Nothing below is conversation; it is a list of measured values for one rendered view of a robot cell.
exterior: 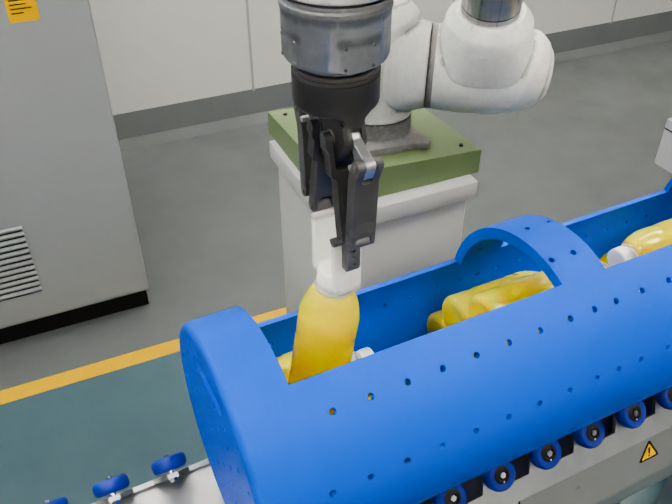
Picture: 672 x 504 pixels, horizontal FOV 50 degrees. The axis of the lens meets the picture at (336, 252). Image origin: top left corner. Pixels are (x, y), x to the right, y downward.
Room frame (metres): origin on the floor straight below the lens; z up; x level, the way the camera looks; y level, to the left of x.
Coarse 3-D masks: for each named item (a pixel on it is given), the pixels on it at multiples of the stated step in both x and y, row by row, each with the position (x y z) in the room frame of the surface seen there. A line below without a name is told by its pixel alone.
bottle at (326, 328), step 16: (320, 288) 0.56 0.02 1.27; (304, 304) 0.56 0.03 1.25; (320, 304) 0.55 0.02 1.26; (336, 304) 0.55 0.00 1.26; (352, 304) 0.56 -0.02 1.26; (304, 320) 0.55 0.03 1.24; (320, 320) 0.54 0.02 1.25; (336, 320) 0.54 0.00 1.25; (352, 320) 0.55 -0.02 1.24; (304, 336) 0.54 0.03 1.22; (320, 336) 0.54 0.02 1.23; (336, 336) 0.54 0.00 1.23; (352, 336) 0.55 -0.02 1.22; (304, 352) 0.54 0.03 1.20; (320, 352) 0.53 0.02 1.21; (336, 352) 0.54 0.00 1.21; (352, 352) 0.55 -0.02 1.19; (304, 368) 0.54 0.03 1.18; (320, 368) 0.53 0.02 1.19
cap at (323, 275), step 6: (330, 258) 0.59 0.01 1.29; (324, 264) 0.58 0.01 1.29; (330, 264) 0.58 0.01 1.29; (318, 270) 0.57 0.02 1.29; (324, 270) 0.57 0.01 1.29; (330, 270) 0.57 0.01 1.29; (318, 276) 0.56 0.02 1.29; (324, 276) 0.56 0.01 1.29; (330, 276) 0.56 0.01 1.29; (318, 282) 0.56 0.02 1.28; (324, 282) 0.56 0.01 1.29; (330, 282) 0.55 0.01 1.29; (324, 288) 0.56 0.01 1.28; (330, 288) 0.55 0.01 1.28
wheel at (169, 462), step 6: (168, 456) 0.57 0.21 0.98; (174, 456) 0.57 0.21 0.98; (180, 456) 0.57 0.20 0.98; (156, 462) 0.56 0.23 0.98; (162, 462) 0.56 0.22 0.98; (168, 462) 0.56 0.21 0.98; (174, 462) 0.56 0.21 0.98; (180, 462) 0.57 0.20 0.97; (156, 468) 0.56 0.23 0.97; (162, 468) 0.56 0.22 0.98; (168, 468) 0.56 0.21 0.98; (174, 468) 0.56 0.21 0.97; (156, 474) 0.56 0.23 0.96
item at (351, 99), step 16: (304, 80) 0.54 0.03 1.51; (320, 80) 0.54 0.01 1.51; (336, 80) 0.54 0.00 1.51; (352, 80) 0.54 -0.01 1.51; (368, 80) 0.54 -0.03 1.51; (304, 96) 0.54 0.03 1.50; (320, 96) 0.54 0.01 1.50; (336, 96) 0.53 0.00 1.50; (352, 96) 0.54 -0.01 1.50; (368, 96) 0.54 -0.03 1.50; (304, 112) 0.55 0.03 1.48; (320, 112) 0.54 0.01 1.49; (336, 112) 0.53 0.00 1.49; (352, 112) 0.54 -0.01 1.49; (368, 112) 0.55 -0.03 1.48; (320, 128) 0.57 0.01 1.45; (336, 128) 0.55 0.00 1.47; (352, 128) 0.54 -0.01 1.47; (336, 144) 0.55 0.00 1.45; (352, 144) 0.53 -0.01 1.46; (336, 160) 0.55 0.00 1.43; (352, 160) 0.55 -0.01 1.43
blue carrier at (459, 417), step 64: (512, 256) 0.85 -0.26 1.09; (576, 256) 0.67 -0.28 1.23; (640, 256) 0.68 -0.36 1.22; (192, 320) 0.59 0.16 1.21; (384, 320) 0.75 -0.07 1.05; (512, 320) 0.58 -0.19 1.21; (576, 320) 0.60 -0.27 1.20; (640, 320) 0.62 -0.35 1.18; (192, 384) 0.58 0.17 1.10; (256, 384) 0.48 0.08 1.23; (320, 384) 0.48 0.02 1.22; (384, 384) 0.49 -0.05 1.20; (448, 384) 0.51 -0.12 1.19; (512, 384) 0.53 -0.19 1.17; (576, 384) 0.55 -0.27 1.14; (640, 384) 0.59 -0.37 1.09; (256, 448) 0.42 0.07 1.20; (320, 448) 0.44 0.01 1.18; (384, 448) 0.45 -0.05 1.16; (448, 448) 0.47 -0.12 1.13; (512, 448) 0.51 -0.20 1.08
